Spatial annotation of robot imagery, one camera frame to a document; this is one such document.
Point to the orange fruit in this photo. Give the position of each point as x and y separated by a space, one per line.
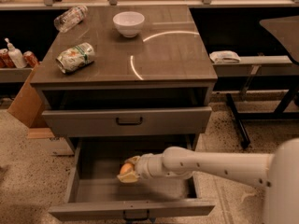
126 168

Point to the red soda can left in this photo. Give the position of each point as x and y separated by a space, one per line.
6 59

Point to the open grey middle drawer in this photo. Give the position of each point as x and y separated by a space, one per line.
94 192

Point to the grey drawer cabinet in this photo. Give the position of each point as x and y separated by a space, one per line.
165 66

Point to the black table frame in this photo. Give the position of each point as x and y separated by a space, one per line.
286 31

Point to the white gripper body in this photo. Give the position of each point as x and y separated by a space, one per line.
144 166

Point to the clear plastic bottle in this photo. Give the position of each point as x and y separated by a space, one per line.
69 19

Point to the green drink can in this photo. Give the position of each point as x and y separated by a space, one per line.
74 58

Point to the red soda can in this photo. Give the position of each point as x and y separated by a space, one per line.
6 59
30 58

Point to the folded white cloth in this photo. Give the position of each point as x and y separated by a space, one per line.
224 56

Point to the white ceramic bowl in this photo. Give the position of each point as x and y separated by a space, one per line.
129 23

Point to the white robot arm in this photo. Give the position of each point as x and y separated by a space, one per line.
277 173

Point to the white pump bottle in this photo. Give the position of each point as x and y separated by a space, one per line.
15 55

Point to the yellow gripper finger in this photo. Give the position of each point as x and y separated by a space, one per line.
128 177
133 160

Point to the brown cardboard box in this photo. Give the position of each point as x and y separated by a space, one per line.
27 106

